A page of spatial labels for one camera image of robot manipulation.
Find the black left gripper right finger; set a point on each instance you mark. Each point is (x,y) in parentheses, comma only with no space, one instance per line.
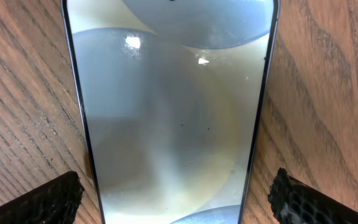
(293,202)

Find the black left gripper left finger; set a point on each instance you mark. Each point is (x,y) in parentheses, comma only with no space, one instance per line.
(55,202)

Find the Samsung Galaxy smartphone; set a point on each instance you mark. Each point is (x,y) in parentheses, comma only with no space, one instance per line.
(170,95)

